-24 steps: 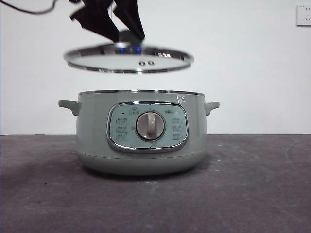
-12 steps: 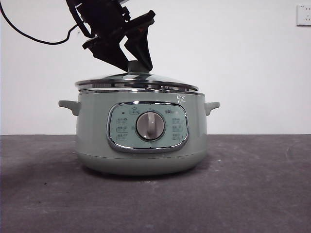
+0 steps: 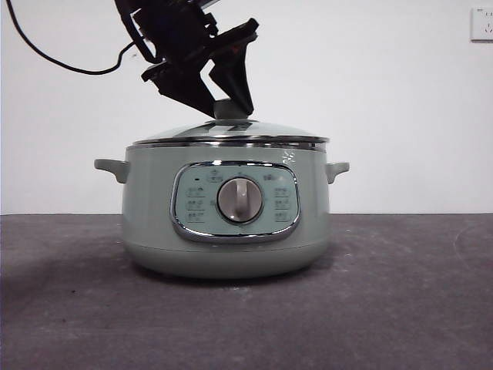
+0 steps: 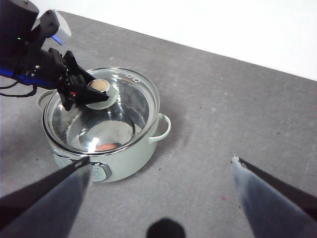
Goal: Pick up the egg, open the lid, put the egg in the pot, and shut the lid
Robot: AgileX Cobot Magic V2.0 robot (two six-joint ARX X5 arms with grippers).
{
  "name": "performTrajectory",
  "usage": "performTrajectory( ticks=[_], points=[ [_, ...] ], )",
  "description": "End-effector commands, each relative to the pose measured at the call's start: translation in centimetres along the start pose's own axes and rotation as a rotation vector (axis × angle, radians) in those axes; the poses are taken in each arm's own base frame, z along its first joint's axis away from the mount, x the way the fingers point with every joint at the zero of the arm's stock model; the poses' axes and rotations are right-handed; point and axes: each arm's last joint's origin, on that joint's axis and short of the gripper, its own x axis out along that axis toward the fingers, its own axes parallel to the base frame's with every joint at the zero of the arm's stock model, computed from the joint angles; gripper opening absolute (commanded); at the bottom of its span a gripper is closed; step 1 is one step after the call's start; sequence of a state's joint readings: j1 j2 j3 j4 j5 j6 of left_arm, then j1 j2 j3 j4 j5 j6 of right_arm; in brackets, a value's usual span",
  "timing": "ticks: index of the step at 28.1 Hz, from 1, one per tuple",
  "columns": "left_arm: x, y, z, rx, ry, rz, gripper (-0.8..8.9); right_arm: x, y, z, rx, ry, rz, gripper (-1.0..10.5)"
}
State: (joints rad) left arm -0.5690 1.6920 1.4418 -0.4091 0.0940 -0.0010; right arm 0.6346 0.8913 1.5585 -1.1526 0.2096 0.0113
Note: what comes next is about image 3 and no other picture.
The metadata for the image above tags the glass lid with green knob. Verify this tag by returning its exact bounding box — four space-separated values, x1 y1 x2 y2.
132 98 330 150

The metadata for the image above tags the sage green electric cooking pot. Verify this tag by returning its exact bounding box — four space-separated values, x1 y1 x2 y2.
94 144 350 279

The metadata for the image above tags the black cable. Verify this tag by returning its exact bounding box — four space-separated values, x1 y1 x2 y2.
5 0 136 76

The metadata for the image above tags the white wall socket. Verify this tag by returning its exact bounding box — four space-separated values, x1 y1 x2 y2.
470 7 493 42

